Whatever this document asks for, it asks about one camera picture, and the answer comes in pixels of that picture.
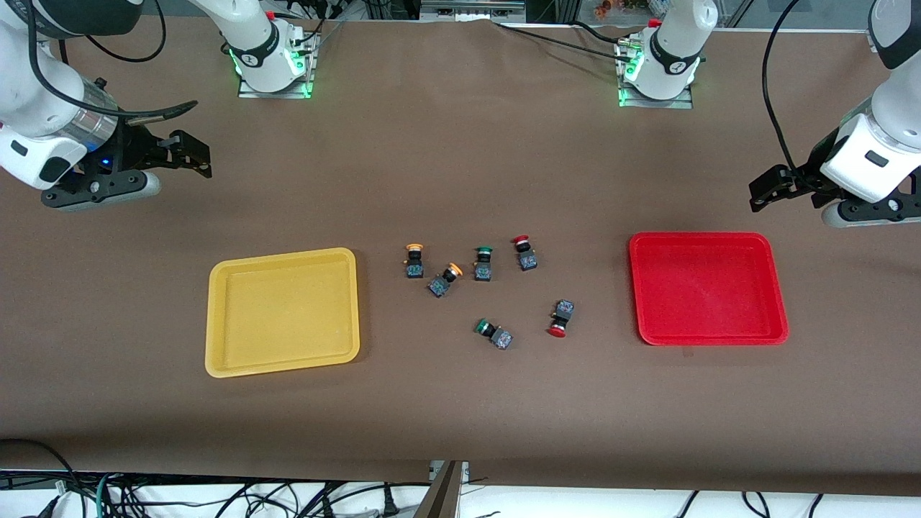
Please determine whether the aluminium frame profile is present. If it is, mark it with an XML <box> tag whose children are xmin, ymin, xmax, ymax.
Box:
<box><xmin>420</xmin><ymin>0</ymin><xmax>527</xmax><ymax>22</ymax></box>

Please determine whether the red plastic tray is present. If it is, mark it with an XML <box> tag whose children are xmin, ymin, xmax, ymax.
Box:
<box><xmin>627</xmin><ymin>231</ymin><xmax>791</xmax><ymax>347</ymax></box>

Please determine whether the teal floor cable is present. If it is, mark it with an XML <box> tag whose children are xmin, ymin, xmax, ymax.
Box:
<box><xmin>95</xmin><ymin>472</ymin><xmax>120</xmax><ymax>518</ymax></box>

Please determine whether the red push button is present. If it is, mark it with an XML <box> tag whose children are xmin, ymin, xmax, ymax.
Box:
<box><xmin>546</xmin><ymin>299</ymin><xmax>576</xmax><ymax>340</ymax></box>
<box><xmin>512</xmin><ymin>235</ymin><xmax>540</xmax><ymax>273</ymax></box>

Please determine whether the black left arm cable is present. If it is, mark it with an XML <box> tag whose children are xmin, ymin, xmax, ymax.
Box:
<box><xmin>761</xmin><ymin>0</ymin><xmax>817</xmax><ymax>175</ymax></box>

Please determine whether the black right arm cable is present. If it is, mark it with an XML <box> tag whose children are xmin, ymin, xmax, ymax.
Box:
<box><xmin>25</xmin><ymin>0</ymin><xmax>199</xmax><ymax>120</ymax></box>

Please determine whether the black looping floor cable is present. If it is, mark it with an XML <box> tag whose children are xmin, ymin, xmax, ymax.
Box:
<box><xmin>0</xmin><ymin>438</ymin><xmax>80</xmax><ymax>504</ymax></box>

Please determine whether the yellow plastic tray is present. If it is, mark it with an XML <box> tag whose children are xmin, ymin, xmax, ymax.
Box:
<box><xmin>204</xmin><ymin>247</ymin><xmax>361</xmax><ymax>379</ymax></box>

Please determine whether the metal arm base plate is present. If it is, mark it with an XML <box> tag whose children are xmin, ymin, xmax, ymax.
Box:
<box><xmin>616</xmin><ymin>36</ymin><xmax>696</xmax><ymax>111</ymax></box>
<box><xmin>237</xmin><ymin>30</ymin><xmax>321</xmax><ymax>100</ymax></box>

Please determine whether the brown table mat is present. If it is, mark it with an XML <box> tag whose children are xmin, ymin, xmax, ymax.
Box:
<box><xmin>0</xmin><ymin>13</ymin><xmax>921</xmax><ymax>497</ymax></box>

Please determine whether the black cable behind table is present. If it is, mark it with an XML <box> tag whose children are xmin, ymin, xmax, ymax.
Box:
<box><xmin>491</xmin><ymin>19</ymin><xmax>635</xmax><ymax>64</ymax></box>

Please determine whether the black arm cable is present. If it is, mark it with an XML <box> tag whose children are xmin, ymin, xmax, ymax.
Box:
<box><xmin>25</xmin><ymin>0</ymin><xmax>199</xmax><ymax>120</ymax></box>
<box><xmin>761</xmin><ymin>0</ymin><xmax>817</xmax><ymax>175</ymax></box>

